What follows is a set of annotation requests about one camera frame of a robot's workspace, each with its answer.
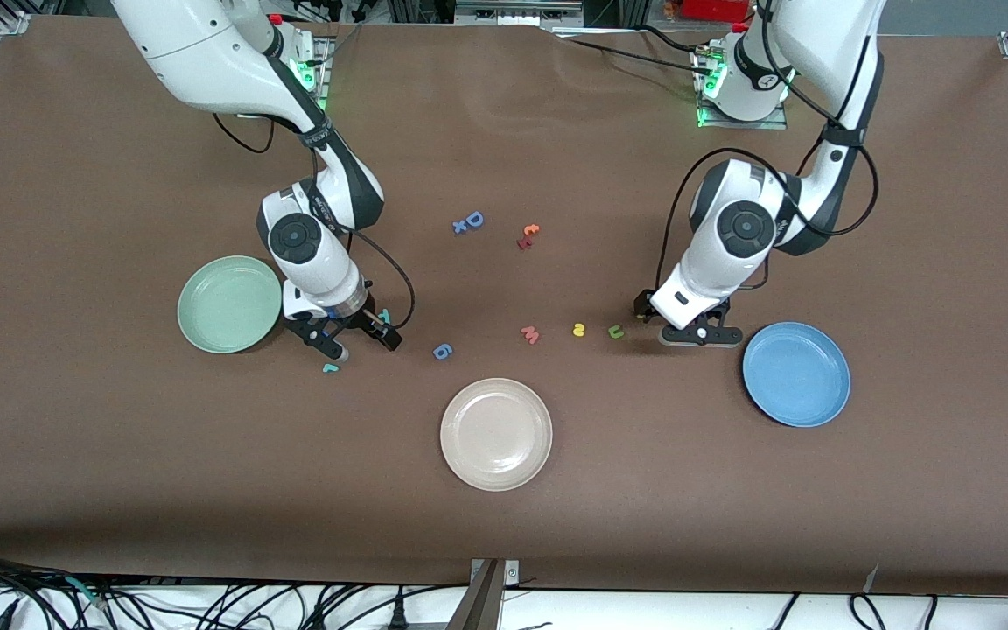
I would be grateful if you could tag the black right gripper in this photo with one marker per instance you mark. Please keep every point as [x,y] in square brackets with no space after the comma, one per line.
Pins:
[365,320]

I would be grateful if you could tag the green foam letter n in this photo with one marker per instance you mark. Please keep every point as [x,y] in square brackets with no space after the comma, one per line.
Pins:
[615,332]

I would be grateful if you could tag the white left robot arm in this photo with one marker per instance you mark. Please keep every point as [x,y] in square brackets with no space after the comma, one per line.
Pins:
[819,44]

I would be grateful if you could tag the blue foam letter g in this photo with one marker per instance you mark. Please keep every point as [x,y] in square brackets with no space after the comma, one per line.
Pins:
[443,353]

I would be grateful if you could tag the blue plate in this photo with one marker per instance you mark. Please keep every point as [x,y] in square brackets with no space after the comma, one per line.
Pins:
[796,374]

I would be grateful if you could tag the pink foam letter w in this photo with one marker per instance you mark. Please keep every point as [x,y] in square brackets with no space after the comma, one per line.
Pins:
[530,334]

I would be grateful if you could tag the dark red foam letter k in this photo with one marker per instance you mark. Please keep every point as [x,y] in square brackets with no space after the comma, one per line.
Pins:
[524,242]

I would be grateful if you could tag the blue foam letter D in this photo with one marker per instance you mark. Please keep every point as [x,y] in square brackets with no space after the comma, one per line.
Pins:
[472,220]

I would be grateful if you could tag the beige plate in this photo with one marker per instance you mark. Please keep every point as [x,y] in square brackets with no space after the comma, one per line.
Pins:
[496,434]

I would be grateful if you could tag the mint green plate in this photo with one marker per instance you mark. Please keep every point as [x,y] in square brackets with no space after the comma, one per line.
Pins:
[229,304]

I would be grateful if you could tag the brown table cover sheet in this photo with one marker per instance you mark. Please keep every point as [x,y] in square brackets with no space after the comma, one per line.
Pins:
[504,157]

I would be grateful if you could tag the black power plug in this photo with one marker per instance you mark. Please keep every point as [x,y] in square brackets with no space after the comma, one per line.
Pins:
[397,617]

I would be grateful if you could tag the red box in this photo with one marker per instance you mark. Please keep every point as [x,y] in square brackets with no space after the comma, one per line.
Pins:
[718,9]

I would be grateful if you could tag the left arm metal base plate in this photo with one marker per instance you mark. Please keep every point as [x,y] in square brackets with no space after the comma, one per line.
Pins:
[780,122]

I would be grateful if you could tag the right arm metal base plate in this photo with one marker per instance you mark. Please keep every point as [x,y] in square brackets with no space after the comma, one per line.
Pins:
[324,87]

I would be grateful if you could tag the aluminium profile post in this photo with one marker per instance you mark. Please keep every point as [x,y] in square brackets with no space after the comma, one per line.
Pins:
[482,604]

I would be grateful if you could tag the aluminium frame beam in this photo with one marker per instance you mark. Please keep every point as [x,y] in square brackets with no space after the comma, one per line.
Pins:
[517,10]

